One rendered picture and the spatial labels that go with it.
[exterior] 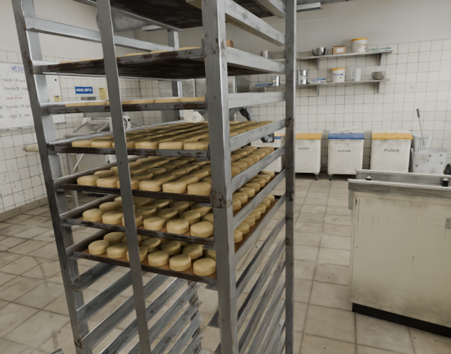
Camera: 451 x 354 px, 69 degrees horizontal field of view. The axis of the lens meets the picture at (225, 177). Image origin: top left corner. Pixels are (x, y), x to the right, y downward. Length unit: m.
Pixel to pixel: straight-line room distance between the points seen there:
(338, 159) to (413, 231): 3.48
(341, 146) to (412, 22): 2.13
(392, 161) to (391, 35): 1.98
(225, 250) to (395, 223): 1.58
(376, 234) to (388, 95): 4.14
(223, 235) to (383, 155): 4.96
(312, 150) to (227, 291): 4.88
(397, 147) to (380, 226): 3.43
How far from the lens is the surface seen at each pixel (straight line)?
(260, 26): 0.91
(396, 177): 2.35
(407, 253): 2.19
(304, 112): 6.09
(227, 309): 0.72
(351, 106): 6.04
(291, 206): 1.23
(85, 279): 1.00
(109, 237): 0.96
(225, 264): 0.66
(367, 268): 2.26
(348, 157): 5.48
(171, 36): 1.35
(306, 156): 5.51
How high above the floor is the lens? 1.42
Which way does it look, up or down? 14 degrees down
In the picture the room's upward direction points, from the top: 3 degrees counter-clockwise
